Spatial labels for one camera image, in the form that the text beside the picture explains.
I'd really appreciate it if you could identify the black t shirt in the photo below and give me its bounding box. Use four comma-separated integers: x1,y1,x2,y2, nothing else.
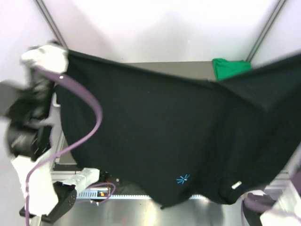
67,51,301,207

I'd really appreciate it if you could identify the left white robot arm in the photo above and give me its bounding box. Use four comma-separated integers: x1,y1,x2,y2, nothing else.
0,66,107,225

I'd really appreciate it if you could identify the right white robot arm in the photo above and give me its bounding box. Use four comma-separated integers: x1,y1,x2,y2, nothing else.
241,171,301,226

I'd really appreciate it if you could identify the green folded t shirt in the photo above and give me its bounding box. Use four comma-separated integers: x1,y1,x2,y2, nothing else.
212,58,252,81

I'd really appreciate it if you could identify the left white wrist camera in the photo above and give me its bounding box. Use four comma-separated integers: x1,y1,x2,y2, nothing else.
20,42,69,74

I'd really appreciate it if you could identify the aluminium frame rail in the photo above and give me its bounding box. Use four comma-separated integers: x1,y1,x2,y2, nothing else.
51,171,81,181

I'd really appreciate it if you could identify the grey slotted cable duct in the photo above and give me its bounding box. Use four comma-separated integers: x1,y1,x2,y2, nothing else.
77,189,151,200

